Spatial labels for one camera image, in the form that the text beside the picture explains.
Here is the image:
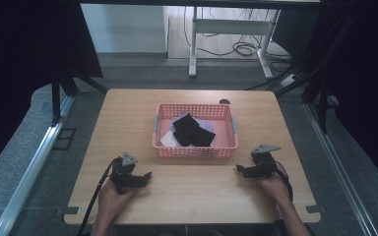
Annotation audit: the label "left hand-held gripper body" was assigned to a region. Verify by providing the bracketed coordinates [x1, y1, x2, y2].
[109, 151, 139, 195]

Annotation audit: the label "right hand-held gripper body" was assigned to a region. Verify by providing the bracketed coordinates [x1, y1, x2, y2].
[250, 144, 282, 180]

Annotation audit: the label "person's right hand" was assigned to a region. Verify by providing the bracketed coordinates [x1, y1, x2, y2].
[256, 173, 291, 207]

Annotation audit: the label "person's left hand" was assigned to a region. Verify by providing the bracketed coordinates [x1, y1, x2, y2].
[97, 179, 138, 225]

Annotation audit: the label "pink plastic basket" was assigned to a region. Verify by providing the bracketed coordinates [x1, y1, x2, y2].
[151, 103, 239, 160]

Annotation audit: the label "white cloth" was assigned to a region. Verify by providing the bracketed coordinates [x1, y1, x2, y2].
[159, 130, 181, 148]

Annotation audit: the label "black cloth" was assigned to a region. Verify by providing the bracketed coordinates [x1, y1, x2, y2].
[171, 113, 201, 134]
[172, 125, 217, 148]

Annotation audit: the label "lavender cloth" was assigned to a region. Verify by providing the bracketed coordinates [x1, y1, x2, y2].
[168, 112, 217, 136]

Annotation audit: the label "black stand legs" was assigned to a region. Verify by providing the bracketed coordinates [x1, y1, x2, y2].
[50, 74, 109, 125]
[242, 9, 343, 135]

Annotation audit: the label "black curtain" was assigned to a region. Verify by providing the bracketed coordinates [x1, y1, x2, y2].
[0, 0, 104, 182]
[272, 0, 378, 198]

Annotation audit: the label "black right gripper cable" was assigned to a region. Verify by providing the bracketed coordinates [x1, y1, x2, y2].
[273, 160, 294, 203]

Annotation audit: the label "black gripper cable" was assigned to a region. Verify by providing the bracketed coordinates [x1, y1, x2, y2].
[273, 160, 294, 203]
[76, 156, 123, 236]

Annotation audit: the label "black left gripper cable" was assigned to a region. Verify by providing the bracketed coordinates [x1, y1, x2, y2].
[76, 156, 123, 236]

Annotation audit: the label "aluminium rail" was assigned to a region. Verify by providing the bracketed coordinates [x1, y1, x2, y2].
[0, 94, 76, 236]
[302, 95, 378, 236]

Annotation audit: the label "black floor cables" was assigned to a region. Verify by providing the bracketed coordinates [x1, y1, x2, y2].
[182, 6, 293, 67]

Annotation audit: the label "white desk frame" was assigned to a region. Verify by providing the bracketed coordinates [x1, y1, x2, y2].
[188, 6, 282, 81]

